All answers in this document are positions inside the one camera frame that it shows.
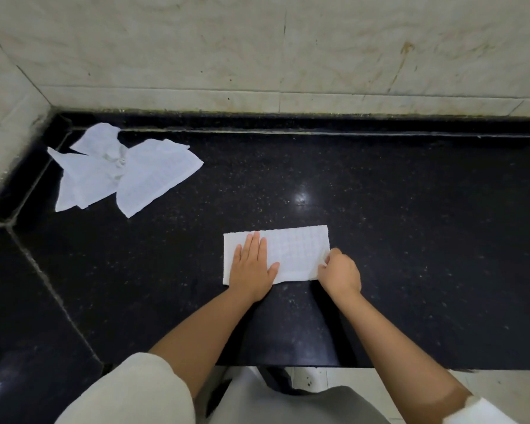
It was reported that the person's left hand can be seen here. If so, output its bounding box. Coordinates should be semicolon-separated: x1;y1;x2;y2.
229;231;280;303

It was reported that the person's right hand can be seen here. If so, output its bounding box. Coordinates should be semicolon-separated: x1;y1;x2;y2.
317;248;363;299

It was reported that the white paper towel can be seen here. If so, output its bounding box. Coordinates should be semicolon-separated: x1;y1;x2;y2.
116;138;204;218
223;225;332;287
47;123;129;213

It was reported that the person's left forearm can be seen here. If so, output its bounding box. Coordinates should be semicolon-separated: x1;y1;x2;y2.
148;289;270;400

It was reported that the person's right forearm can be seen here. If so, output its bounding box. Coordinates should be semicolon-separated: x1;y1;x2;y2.
324;289;474;424

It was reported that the crumpled white paper towel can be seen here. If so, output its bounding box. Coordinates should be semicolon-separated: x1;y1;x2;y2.
116;138;204;218
47;123;129;213

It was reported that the white shirt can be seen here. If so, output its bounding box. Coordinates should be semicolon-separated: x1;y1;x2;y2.
55;352;519;424

